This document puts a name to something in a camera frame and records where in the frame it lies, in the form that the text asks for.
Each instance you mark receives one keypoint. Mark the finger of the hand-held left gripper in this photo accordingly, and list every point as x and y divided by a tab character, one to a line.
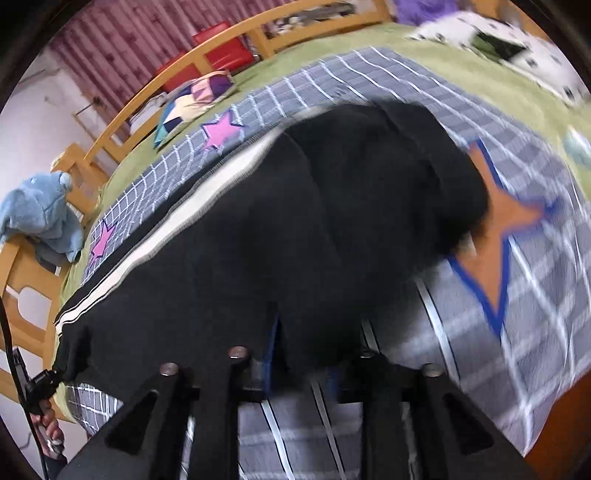
45	381

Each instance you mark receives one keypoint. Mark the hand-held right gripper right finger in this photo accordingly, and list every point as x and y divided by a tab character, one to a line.
375	392

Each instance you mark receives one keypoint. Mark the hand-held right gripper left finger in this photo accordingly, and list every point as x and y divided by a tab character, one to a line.
271	357

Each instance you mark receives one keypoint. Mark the black pants with white stripe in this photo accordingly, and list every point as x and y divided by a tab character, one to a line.
286	230

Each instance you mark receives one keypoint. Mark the person's left hand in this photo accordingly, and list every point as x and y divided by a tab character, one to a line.
51	436

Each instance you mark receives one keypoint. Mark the blue elephant plush toy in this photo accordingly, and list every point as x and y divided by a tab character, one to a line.
39	207

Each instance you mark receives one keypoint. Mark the grey checked blanket with stars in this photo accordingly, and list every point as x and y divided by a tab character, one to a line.
531	286

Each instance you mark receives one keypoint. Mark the colourful patchwork pillow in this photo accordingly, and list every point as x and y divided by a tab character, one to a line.
194	104

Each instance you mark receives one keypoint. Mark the white folded cloth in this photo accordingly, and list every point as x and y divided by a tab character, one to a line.
148	108

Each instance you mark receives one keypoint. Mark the red storage box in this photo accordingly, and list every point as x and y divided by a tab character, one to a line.
180	76
226	46

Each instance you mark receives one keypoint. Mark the pale blue cloth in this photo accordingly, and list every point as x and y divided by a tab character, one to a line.
579	145

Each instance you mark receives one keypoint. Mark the green bed sheet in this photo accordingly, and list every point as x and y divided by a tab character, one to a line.
485	87

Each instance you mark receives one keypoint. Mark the white patterned cloth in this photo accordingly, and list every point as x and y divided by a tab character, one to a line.
545	60

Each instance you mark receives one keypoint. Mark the purple plush toy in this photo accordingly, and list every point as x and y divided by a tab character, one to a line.
422	10

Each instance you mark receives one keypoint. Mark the wooden bed frame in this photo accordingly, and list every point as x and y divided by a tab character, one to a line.
138	105

